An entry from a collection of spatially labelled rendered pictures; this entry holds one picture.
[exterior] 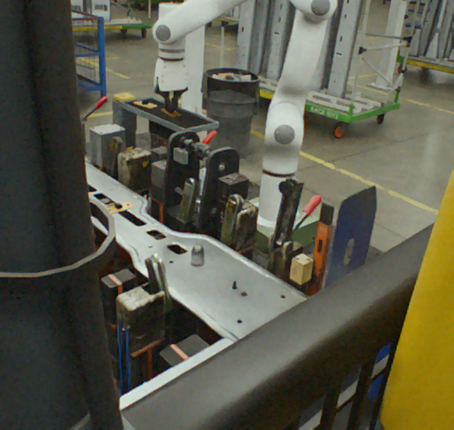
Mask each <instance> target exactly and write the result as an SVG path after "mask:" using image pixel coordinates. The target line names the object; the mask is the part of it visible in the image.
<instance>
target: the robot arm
mask: <svg viewBox="0 0 454 430"><path fill-rule="evenodd" d="M245 1H247V0H188V1H187V2H185V3H184V4H160V5H159V21H157V23H156V24H155V25H154V27H153V36H154V38H155V40H156V41H157V42H159V56H160V57H159V58H158V59H157V63H156V70H155V90H154V93H156V94H159V95H161V96H162V97H163V98H164V109H165V111H167V112H171V100H170V94H168V92H169V91H172V90H173V91H174V97H172V109H174V110H175V111H176V112H177V108H178V99H179V98H180V96H181V95H182V94H183V93H184V92H186V91H188V90H189V89H188V86H187V85H188V74H187V65H186V60H184V58H183V57H184V46H185V45H186V36H187V35H189V34H190V33H191V32H193V31H195V30H197V29H198V28H200V27H204V26H205V25H206V24H208V22H209V21H211V20H213V19H215V18H217V17H218V16H221V15H223V14H225V13H226V12H228V11H230V10H231V9H233V8H235V7H236V6H238V5H241V4H243V3H244V2H245ZM289 1H290V2H291V3H292V4H293V5H294V6H295V7H296V8H297V9H298V10H297V13H296V18H295V22H294V30H292V34H291V38H290V42H289V46H288V50H287V54H286V59H285V63H284V67H283V71H282V74H281V77H280V80H279V82H278V87H277V90H276V92H275V95H274V97H273V99H272V101H270V106H269V110H268V113H267V121H266V129H265V138H264V148H263V160H262V178H261V187H260V198H259V202H257V203H255V205H257V206H258V207H259V215H258V225H259V226H261V227H263V228H266V229H272V230H275V226H276V222H277V217H278V210H279V205H280V200H281V197H282V194H281V193H280V192H279V190H278V185H279V183H280V182H281V181H285V180H286V178H289V177H293V178H296V170H297V164H298V159H299V154H300V150H301V142H302V134H303V121H302V116H303V109H304V104H305V99H306V97H307V96H308V93H309V89H310V86H311V83H312V80H313V77H314V74H315V71H316V68H317V63H318V59H319V56H320V52H321V49H322V45H323V41H324V36H325V29H326V24H327V21H328V19H329V18H330V17H331V16H332V14H333V13H334V12H335V10H336V8H337V3H338V0H289ZM160 90H161V91H160Z"/></svg>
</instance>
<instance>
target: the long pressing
mask: <svg viewBox="0 0 454 430"><path fill-rule="evenodd" d="M86 169H87V179H88V184H89V185H90V186H92V187H93V189H95V190H96V192H89V195H90V198H92V199H94V200H96V201H98V202H100V203H102V204H103V206H104V207H105V208H108V206H107V205H106V204H105V203H104V202H102V201H100V200H98V199H97V198H95V197H94V195H96V194H104V195H105V196H107V198H109V199H111V200H112V201H114V202H115V203H118V202H121V203H122V202H126V201H129V202H130V203H132V204H133V206H134V207H133V208H131V209H128V210H125V211H128V212H130V213H131V214H133V215H134V216H135V217H138V218H139V219H141V220H142V221H144V223H146V225H145V226H142V227H137V226H135V225H134V224H132V223H130V222H129V220H128V219H126V218H125V217H123V216H122V215H119V214H118V213H120V212H118V213H115V214H112V216H113V217H114V228H115V244H117V245H118V246H121V247H122V248H123V249H124V250H126V251H127V252H128V253H129V254H130V257H131V260H132V262H133V265H134V268H135V269H136V270H138V271H139V272H140V274H142V275H143V276H144V277H145V278H147V279H148V276H147V271H146V267H145V259H146V258H148V257H150V256H151V254H157V255H158V256H159V257H160V259H161V260H162V261H163V263H164V265H165V269H166V273H165V274H166V279H167V282H168V290H169V295H171V298H172V299H174V300H175V301H176V302H178V303H179V304H180V305H181V306H183V308H184V309H185V310H188V311H189V312H190V313H191V314H193V315H194V316H195V317H197V318H198V319H199V320H200V321H201V322H202V323H203V324H206V326H207V327H208V328H210V329H211V330H212V331H213V332H215V333H216V334H217V335H219V336H220V337H222V338H228V339H230V340H232V341H233V342H234V341H236V340H239V339H241V338H242V337H244V336H246V335H247V334H249V333H250V332H252V331H255V330H257V329H258V328H260V327H262V325H263V324H266V323H267V322H269V321H270V320H272V319H274V318H276V317H278V316H280V315H281V314H283V313H285V312H286V311H288V310H290V309H292V308H293V307H294V306H295V305H297V304H299V303H300V302H302V301H304V300H307V299H308V298H309V296H308V295H306V294H304V293H302V292H300V291H298V289H297V288H295V287H293V286H292V285H290V284H288V283H286V282H285V281H283V280H281V279H280V278H278V277H276V276H274V275H273V274H271V273H269V272H268V271H267V270H266V269H264V268H262V267H261V266H259V265H257V264H256V263H254V262H251V261H249V260H248V259H247V258H245V257H244V256H242V255H241V254H240V253H238V252H236V251H234V250H233V249H231V248H229V247H228V246H226V245H225V244H223V243H222V242H219V241H217V240H216V239H215V238H213V237H212V236H209V235H207V234H196V233H182V232H176V231H172V230H170V229H169V228H167V227H166V226H164V225H163V224H161V223H159V221H158V220H156V219H155V218H152V217H151V216H149V215H148V214H147V211H148V209H149V201H148V200H147V199H145V198H144V197H142V196H140V195H139V194H136V193H134V192H133V191H132V190H130V189H128V187H127V186H125V185H124V184H121V183H119V182H117V181H116V180H114V179H112V178H111V177H110V176H108V175H106V174H105V173H103V172H102V170H101V171H99V169H97V168H95V167H93V166H92V165H90V164H89V163H88V162H86ZM91 218H92V221H93V225H94V227H95V228H97V229H98V230H99V231H102V232H103V233H104V234H106V235H107V237H108V236H109V232H108V231H107V230H106V228H105V227H104V226H103V225H102V224H100V221H99V220H98V219H97V218H95V217H93V216H92V217H91ZM148 231H158V232H159V233H161V234H162V235H164V236H165V238H164V239H162V240H156V239H153V237H151V236H150V235H149V234H147V232H148ZM196 244H200V245H202V246H203V248H205V264H203V265H201V266H194V265H192V264H191V257H192V247H193V246H194V245H196ZM173 245H178V246H180V247H181V248H182V249H184V250H185V251H186V252H185V253H182V254H176V253H175V252H173V251H172V250H170V249H168V246H173ZM149 246H151V247H149ZM170 262H173V263H170ZM148 280H149V279H148ZM234 280H235V281H236V287H237V288H236V290H233V288H231V287H232V284H233V281H234ZM243 292H246V294H247V295H246V296H243V295H242V293H243ZM281 296H285V298H281ZM239 320H241V321H242V323H239V322H237V321H239Z"/></svg>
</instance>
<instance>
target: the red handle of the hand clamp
mask: <svg viewBox="0 0 454 430"><path fill-rule="evenodd" d="M320 202H322V198H320V197H319V196H318V195H317V196H316V195H315V196H314V197H313V198H312V199H311V200H310V202H309V203H308V204H307V205H306V207H305V208H304V209H303V210H302V211H301V213H300V214H299V215H298V216H297V217H296V218H295V221H294V229H293V233H292V236H293V234H294V233H295V232H296V231H297V229H298V228H299V227H300V226H301V224H302V223H304V221H305V220H306V219H307V218H308V216H310V215H311V214H312V213H313V211H314V210H315V209H316V208H317V206H318V204H319V203H320ZM282 238H283V234H282V235H281V236H280V237H279V238H278V240H277V241H276V244H277V246H279V247H281V243H282Z"/></svg>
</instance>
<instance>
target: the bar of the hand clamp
mask: <svg viewBox="0 0 454 430"><path fill-rule="evenodd" d="M302 186H303V181H300V180H298V179H296V178H293V177H289V178H286V180H285V181H281V182H280V183H279V185H278V190H279V192H280V193H281V194H282V197H281V200H280V205H279V210H278V217H277V222H276V226H275V230H274V234H273V238H272V243H271V247H270V248H272V249H274V248H278V246H277V244H276V241H277V240H278V238H279V237H280V236H281V233H283V238H282V243H281V247H280V250H279V253H280V254H282V247H283V245H284V244H285V243H286V242H288V241H291V237H292V233H293V229H294V221H295V217H296V214H297V210H298V206H299V201H300V197H301V191H302Z"/></svg>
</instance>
